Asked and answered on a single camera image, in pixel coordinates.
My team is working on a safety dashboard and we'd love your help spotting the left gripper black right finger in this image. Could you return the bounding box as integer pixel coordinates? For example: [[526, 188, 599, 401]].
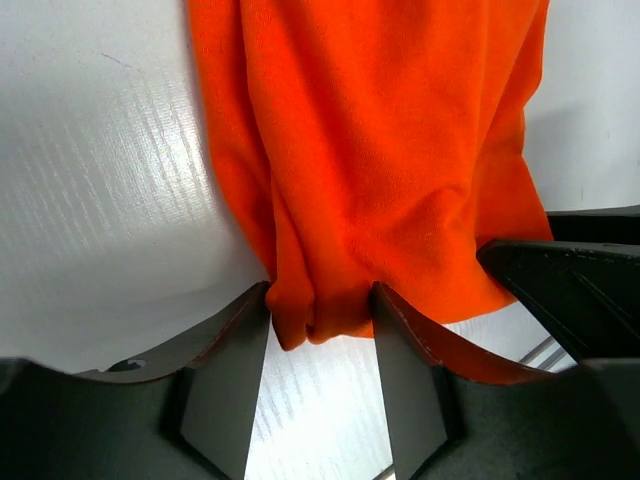
[[370, 283, 639, 479]]

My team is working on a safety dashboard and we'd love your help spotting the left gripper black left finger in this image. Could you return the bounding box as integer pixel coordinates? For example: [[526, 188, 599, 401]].
[[1, 282, 269, 479]]

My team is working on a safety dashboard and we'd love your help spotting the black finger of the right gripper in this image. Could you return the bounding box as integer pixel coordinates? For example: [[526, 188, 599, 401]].
[[478, 241, 639, 362], [547, 205, 640, 245]]

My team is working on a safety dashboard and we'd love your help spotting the orange t shirt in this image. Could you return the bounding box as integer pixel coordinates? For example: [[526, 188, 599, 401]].
[[185, 0, 555, 386]]

